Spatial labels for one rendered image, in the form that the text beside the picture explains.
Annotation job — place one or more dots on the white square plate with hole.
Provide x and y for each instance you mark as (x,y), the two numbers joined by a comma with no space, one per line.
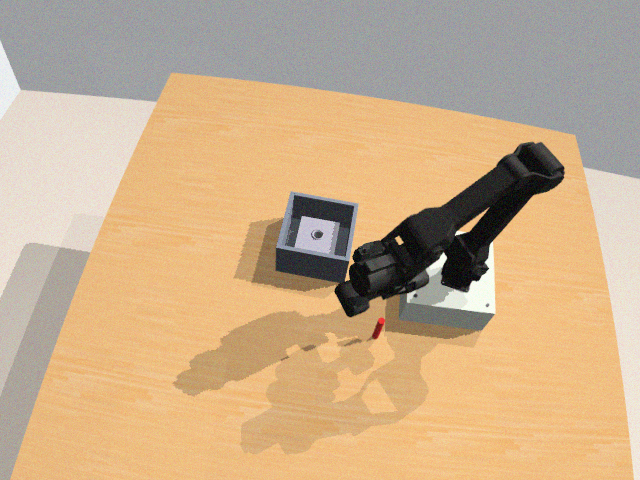
(317,235)

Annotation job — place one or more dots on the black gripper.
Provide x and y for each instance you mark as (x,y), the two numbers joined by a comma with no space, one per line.
(353,304)

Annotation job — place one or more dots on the red peg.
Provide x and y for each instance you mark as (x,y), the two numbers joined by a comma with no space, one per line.
(378,328)

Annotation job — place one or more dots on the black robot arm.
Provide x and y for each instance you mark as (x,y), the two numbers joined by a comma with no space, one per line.
(531,170)

